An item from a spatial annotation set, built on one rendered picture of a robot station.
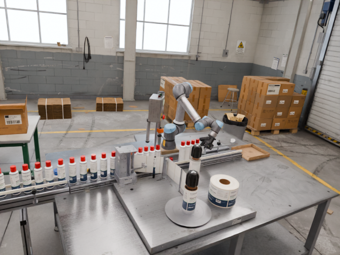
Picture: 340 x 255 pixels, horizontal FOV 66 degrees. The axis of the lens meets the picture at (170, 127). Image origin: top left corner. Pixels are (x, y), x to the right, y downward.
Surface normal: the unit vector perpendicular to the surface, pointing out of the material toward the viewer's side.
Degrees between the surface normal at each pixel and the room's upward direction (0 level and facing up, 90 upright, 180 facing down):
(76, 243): 0
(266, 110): 87
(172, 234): 0
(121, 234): 0
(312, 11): 90
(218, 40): 90
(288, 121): 88
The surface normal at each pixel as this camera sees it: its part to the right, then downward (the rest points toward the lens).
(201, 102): 0.28, 0.36
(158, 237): 0.09, -0.93
